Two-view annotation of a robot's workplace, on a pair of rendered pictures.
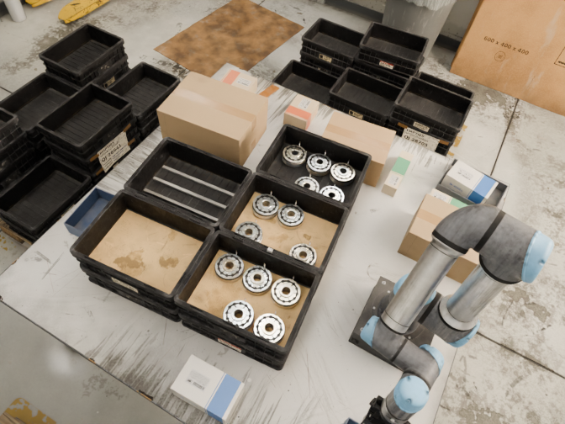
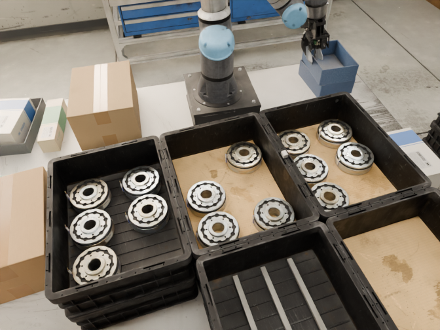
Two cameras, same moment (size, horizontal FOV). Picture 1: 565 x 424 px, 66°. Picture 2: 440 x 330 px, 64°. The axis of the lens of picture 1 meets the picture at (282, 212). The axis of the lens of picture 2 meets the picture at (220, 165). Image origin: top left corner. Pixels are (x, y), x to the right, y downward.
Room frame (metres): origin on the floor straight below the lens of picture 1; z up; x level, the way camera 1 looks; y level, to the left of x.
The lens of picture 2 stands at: (1.24, 0.46, 1.61)
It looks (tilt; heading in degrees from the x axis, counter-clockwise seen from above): 48 degrees down; 237
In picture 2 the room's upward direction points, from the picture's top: 3 degrees counter-clockwise
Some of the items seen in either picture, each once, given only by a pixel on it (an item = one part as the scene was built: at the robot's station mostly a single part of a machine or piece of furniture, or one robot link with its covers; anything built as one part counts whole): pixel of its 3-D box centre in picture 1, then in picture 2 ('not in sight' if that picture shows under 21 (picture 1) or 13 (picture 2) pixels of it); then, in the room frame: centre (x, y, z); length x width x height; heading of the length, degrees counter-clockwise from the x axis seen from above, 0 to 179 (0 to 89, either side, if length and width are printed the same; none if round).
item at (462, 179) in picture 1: (467, 184); (10, 124); (1.33, -0.82, 0.75); 0.20 x 0.12 x 0.09; 56
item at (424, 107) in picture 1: (421, 129); not in sight; (2.07, -0.79, 0.37); 0.40 x 0.30 x 0.45; 67
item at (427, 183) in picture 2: (249, 288); (336, 146); (0.61, 0.08, 0.92); 0.40 x 0.30 x 0.02; 72
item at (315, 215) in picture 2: (285, 219); (230, 174); (0.90, -0.01, 0.92); 0.40 x 0.30 x 0.02; 72
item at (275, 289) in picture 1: (286, 291); (293, 141); (0.64, -0.05, 0.86); 0.10 x 0.10 x 0.01
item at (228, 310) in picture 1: (238, 315); (355, 155); (0.54, 0.10, 0.86); 0.10 x 0.10 x 0.01
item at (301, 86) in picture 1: (305, 94); not in sight; (2.39, -0.05, 0.26); 0.40 x 0.30 x 0.23; 67
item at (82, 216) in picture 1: (97, 215); not in sight; (0.92, 0.74, 0.74); 0.20 x 0.15 x 0.07; 163
